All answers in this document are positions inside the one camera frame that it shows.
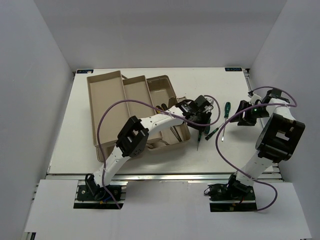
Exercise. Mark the yellow black handle file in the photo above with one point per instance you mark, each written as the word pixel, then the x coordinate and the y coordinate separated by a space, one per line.
pixel 163 107

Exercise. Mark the short black green precision screwdriver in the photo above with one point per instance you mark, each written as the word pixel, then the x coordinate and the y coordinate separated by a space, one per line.
pixel 210 135

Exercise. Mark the small black green precision screwdriver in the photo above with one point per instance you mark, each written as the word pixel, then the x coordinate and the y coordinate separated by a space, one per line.
pixel 200 134

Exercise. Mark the blue label sticker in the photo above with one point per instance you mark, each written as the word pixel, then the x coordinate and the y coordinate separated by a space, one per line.
pixel 84 71
pixel 233 69

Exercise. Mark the blue label sticker left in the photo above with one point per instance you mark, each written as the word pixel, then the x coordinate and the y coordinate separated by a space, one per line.
pixel 84 71

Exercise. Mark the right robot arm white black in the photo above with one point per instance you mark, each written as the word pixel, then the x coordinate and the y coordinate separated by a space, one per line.
pixel 277 141

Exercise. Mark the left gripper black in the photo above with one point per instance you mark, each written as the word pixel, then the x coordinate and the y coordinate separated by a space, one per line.
pixel 206 117

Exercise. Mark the green handle long screwdriver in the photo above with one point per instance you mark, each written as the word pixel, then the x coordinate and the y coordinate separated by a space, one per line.
pixel 227 109

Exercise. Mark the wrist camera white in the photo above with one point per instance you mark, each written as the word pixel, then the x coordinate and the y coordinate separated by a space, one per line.
pixel 254 98
pixel 211 104

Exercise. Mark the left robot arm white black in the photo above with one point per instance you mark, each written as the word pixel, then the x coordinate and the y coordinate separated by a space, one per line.
pixel 132 138

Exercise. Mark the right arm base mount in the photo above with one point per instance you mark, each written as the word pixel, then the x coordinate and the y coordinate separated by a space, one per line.
pixel 226 199

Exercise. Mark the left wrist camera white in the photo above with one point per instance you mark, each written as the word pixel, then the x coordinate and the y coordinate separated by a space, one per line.
pixel 211 104

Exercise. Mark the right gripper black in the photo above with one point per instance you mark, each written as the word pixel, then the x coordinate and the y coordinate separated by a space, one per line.
pixel 244 122

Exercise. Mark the blue label sticker right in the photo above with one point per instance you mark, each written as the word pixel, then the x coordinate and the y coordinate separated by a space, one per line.
pixel 233 69

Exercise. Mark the beige cantilever toolbox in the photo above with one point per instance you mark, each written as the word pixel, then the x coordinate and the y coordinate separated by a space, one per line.
pixel 109 88

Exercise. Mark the aluminium front rail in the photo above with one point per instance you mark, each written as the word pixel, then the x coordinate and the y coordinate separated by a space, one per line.
pixel 141 177

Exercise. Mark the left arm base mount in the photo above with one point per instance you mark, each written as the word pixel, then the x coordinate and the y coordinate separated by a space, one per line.
pixel 84 199

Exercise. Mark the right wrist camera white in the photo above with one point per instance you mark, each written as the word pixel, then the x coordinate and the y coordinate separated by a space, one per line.
pixel 254 98

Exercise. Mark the large green handle screwdriver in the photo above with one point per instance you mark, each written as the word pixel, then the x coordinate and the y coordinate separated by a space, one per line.
pixel 206 130

